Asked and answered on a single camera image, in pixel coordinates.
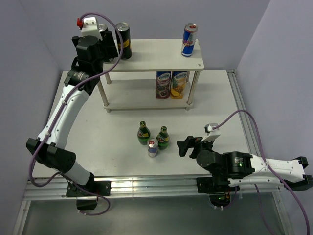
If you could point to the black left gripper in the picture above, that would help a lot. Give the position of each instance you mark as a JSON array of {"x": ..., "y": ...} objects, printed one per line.
[{"x": 109, "y": 51}]

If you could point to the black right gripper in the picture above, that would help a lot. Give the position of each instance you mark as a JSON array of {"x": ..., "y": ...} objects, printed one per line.
[{"x": 191, "y": 142}]

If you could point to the black and gold can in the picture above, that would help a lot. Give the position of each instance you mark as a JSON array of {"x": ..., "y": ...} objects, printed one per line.
[{"x": 102, "y": 27}]

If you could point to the small red-tab silver can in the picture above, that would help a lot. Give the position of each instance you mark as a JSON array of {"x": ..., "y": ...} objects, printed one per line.
[{"x": 152, "y": 144}]

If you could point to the dark olive beverage can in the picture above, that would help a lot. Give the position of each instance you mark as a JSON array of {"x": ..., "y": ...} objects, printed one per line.
[{"x": 124, "y": 30}]

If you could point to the blue silver energy drink can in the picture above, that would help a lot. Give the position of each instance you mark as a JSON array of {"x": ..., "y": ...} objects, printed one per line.
[{"x": 189, "y": 38}]

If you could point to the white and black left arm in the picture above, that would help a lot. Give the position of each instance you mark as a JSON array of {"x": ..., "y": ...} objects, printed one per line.
[{"x": 49, "y": 147}]

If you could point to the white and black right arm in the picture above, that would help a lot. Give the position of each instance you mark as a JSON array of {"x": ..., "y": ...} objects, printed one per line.
[{"x": 231, "y": 170}]

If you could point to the white two-tier shelf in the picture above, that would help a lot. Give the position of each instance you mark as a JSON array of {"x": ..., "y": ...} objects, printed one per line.
[{"x": 131, "y": 84}]

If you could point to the short green glass bottle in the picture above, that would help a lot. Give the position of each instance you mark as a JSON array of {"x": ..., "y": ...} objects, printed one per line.
[{"x": 163, "y": 138}]

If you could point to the tall green glass bottle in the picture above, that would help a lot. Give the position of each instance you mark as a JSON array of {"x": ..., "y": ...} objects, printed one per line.
[{"x": 143, "y": 133}]

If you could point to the yellow pineapple juice carton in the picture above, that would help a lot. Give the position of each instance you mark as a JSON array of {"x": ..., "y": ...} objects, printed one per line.
[{"x": 178, "y": 84}]

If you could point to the purple grape juice carton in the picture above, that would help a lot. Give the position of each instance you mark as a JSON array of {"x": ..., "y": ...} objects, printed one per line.
[{"x": 163, "y": 81}]

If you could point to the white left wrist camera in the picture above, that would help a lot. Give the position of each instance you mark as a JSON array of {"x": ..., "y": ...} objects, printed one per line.
[{"x": 89, "y": 27}]

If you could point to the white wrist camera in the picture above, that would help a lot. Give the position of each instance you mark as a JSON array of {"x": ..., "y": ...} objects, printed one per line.
[
  {"x": 212, "y": 132},
  {"x": 89, "y": 27}
]

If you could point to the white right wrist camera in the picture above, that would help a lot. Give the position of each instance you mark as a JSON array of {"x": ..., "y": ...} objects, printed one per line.
[{"x": 212, "y": 132}]

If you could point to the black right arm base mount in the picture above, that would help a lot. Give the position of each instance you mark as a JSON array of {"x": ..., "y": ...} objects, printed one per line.
[{"x": 221, "y": 194}]

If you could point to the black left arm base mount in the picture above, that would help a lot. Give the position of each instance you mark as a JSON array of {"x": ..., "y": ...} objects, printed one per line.
[{"x": 87, "y": 199}]

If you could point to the aluminium front rail frame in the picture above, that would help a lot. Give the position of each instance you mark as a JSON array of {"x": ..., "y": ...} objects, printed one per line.
[{"x": 148, "y": 206}]

